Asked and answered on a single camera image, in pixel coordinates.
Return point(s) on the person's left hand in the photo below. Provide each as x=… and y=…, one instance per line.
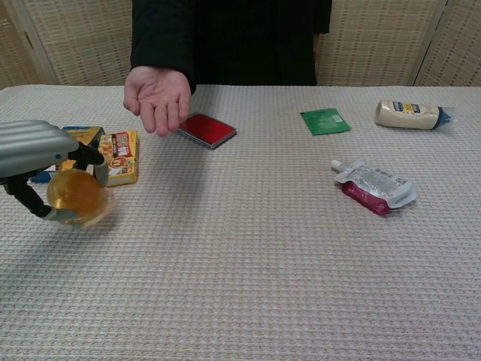
x=316, y=47

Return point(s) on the person's right hand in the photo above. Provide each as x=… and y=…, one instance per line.
x=158, y=94

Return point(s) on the silver robot left hand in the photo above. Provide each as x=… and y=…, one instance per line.
x=34, y=144

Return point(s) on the orange jelly cup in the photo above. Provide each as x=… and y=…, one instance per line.
x=77, y=195

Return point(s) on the blue snack box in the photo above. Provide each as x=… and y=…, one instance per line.
x=90, y=135

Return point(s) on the red case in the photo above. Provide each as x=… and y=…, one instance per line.
x=206, y=128

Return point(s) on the yellow snack box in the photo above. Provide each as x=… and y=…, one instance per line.
x=124, y=158

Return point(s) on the beige woven folding screen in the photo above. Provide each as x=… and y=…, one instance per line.
x=376, y=41

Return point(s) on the person's black-sleeved right arm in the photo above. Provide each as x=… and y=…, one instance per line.
x=161, y=34

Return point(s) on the person's black-clothed torso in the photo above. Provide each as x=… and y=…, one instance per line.
x=255, y=41

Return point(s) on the green sachet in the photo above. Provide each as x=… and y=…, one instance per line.
x=325, y=121

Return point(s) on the mayonnaise squeeze bottle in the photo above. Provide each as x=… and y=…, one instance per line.
x=406, y=114

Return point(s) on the silver red spout pouch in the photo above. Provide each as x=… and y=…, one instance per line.
x=376, y=186

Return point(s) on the white woven tablecloth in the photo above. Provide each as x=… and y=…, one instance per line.
x=240, y=263

